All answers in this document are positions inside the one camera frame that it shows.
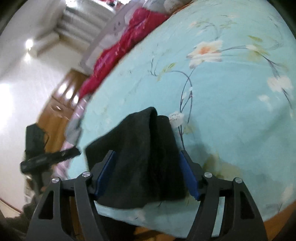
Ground black pants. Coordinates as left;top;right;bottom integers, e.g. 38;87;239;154
85;107;187;209

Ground pink grey pillow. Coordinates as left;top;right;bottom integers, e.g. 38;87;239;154
53;95;91;180

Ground light blue floral bedsheet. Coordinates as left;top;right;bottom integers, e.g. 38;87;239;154
78;1;295;240

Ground white radiator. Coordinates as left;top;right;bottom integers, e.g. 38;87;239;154
34;0;117;56

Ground white headboard panel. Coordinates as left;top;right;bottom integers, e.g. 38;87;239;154
80;1;144;75

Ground red blanket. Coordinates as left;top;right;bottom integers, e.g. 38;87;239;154
79;7;170;99

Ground grey plush toy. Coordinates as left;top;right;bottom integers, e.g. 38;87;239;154
143;0;191;14

